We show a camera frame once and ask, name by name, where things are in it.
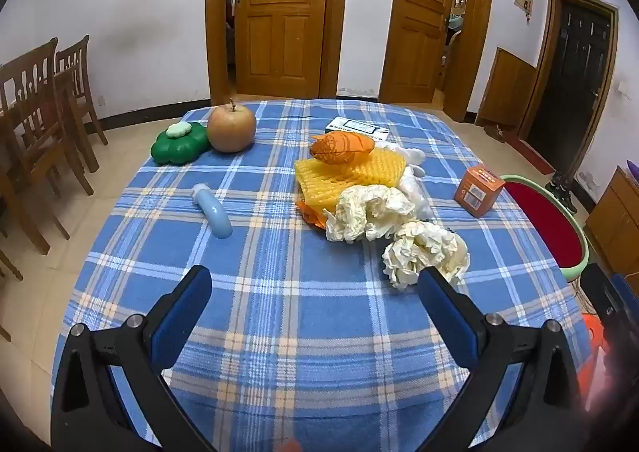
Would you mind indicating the wooden cabinet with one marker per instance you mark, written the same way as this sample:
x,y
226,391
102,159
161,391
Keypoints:
x,y
616,222

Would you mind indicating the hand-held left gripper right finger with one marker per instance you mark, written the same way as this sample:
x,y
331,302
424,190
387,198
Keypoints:
x,y
449,317

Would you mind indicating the wooden chair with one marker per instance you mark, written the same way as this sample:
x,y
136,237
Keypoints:
x,y
80,82
35,132

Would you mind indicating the wooden panel door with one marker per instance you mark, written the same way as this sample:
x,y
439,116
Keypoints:
x,y
282,17
417,22

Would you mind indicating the pair of dark shoes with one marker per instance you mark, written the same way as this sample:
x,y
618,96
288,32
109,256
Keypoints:
x,y
563,192

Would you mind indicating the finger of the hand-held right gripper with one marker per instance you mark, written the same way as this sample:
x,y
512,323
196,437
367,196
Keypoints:
x,y
616,302

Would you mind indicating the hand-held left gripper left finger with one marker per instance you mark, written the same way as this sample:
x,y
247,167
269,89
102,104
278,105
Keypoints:
x,y
179,317

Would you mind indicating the red-yellow apple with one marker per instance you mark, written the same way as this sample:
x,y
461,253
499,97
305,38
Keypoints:
x,y
231,127

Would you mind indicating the small orange cardboard box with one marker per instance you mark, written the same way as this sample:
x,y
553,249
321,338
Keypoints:
x,y
477,192

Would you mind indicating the orange plastic stool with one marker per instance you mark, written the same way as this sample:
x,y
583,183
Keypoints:
x,y
595,337

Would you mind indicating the red basin with green rim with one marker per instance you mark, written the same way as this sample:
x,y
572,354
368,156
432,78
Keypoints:
x,y
544,222

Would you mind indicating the yellow foam fruit net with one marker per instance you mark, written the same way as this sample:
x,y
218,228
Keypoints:
x,y
339,180

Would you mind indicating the crumpled orange wrapper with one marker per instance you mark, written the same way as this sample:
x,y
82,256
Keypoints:
x,y
342,147

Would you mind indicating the green flower-shaped container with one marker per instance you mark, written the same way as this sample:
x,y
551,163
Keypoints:
x,y
179,147

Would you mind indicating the white sock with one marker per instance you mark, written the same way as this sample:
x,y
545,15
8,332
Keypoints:
x,y
412,157

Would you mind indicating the white tissue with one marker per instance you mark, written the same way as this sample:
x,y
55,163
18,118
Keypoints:
x,y
369,212
424,249

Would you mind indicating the white and green flat box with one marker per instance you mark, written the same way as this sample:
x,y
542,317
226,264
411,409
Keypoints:
x,y
357,126

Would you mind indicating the leaning wooden board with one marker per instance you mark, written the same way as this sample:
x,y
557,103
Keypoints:
x,y
506,90

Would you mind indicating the blue plaid tablecloth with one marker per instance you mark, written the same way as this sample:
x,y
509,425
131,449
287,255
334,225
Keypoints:
x,y
299,307

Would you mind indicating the light blue curved tube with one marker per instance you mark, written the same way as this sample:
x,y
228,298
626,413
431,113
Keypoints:
x,y
214,212

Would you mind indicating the white plastic bag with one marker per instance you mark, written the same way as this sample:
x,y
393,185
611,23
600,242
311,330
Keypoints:
x,y
417,194

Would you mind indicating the orange cracker packet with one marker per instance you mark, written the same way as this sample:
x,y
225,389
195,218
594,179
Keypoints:
x,y
310,213

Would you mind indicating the dark entrance door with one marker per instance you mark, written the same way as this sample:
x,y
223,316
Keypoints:
x,y
569,87

